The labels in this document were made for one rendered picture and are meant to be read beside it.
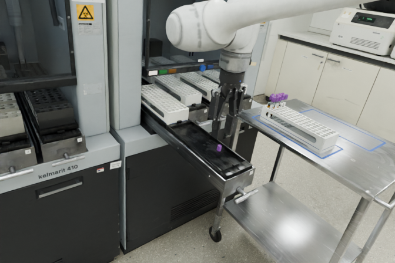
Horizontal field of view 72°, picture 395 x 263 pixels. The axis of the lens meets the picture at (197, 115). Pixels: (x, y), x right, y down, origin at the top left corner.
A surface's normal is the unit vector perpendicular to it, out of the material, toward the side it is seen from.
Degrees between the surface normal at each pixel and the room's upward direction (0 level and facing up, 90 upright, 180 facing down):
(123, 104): 90
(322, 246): 0
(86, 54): 90
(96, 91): 90
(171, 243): 0
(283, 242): 0
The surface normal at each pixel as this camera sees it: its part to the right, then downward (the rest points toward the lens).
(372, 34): -0.81, 0.18
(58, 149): 0.60, 0.41
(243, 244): 0.11, -0.89
